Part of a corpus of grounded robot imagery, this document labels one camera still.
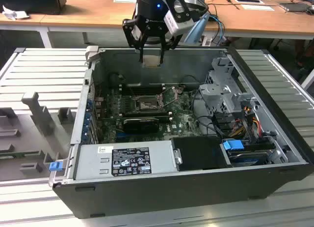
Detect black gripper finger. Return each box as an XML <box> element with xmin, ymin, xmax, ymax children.
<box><xmin>158</xmin><ymin>28</ymin><xmax>184</xmax><ymax>65</ymax></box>
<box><xmin>122</xmin><ymin>17</ymin><xmax>151</xmax><ymax>63</ymax></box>

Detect silver square CPU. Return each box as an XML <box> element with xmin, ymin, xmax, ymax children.
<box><xmin>143</xmin><ymin>55</ymin><xmax>161</xmax><ymax>67</ymax></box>

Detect CPU socket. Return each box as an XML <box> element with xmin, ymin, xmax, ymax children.
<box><xmin>132</xmin><ymin>94</ymin><xmax>164</xmax><ymax>112</ymax></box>

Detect wooden desk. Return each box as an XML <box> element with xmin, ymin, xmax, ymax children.
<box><xmin>0</xmin><ymin>0</ymin><xmax>314</xmax><ymax>50</ymax></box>

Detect green RAM stick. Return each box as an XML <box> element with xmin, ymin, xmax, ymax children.
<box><xmin>124</xmin><ymin>109</ymin><xmax>170</xmax><ymax>117</ymax></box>
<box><xmin>0</xmin><ymin>150</ymin><xmax>40</xmax><ymax>160</ymax></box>

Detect silver drive cage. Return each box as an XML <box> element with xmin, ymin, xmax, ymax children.
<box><xmin>198</xmin><ymin>57</ymin><xmax>261</xmax><ymax>114</ymax></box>

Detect green motherboard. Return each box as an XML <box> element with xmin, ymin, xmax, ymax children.
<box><xmin>94</xmin><ymin>85</ymin><xmax>216</xmax><ymax>144</ymax></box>

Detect black graphics card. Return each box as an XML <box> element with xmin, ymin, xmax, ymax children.
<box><xmin>122</xmin><ymin>117</ymin><xmax>159</xmax><ymax>134</ymax></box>

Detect black box on desk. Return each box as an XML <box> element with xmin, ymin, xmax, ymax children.
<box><xmin>0</xmin><ymin>0</ymin><xmax>67</xmax><ymax>16</ymax></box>

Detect white paper sheet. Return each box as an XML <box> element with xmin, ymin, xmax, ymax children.
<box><xmin>241</xmin><ymin>4</ymin><xmax>276</xmax><ymax>11</ymax></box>

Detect hard disk in blue carrier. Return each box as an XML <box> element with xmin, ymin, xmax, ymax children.
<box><xmin>222</xmin><ymin>140</ymin><xmax>275</xmax><ymax>168</ymax></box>

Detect crumpled white paper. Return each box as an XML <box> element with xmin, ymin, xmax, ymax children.
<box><xmin>1</xmin><ymin>4</ymin><xmax>30</xmax><ymax>21</ymax></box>

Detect grey parts rack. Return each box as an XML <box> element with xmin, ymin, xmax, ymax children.
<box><xmin>0</xmin><ymin>91</ymin><xmax>77</xmax><ymax>182</ymax></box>

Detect silver power supply unit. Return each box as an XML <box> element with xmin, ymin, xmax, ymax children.
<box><xmin>73</xmin><ymin>140</ymin><xmax>183</xmax><ymax>181</ymax></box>

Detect dark notebook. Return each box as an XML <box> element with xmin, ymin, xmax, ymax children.
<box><xmin>278</xmin><ymin>2</ymin><xmax>310</xmax><ymax>13</ymax></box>

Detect black open PC case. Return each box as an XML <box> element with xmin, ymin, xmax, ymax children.
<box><xmin>49</xmin><ymin>46</ymin><xmax>314</xmax><ymax>219</ymax></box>

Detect blue case latch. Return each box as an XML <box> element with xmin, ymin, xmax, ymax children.
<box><xmin>49</xmin><ymin>161</ymin><xmax>64</xmax><ymax>173</ymax></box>

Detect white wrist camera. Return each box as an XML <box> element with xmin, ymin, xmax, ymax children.
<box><xmin>163</xmin><ymin>0</ymin><xmax>194</xmax><ymax>37</ymax></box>

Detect blue cable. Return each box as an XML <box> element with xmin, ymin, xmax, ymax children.
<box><xmin>208</xmin><ymin>14</ymin><xmax>226</xmax><ymax>45</ymax></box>

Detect black cable bundle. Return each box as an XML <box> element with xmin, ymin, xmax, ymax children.
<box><xmin>192</xmin><ymin>89</ymin><xmax>234</xmax><ymax>137</ymax></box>

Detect coloured power wires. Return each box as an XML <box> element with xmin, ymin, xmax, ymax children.
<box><xmin>230</xmin><ymin>115</ymin><xmax>261</xmax><ymax>137</ymax></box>

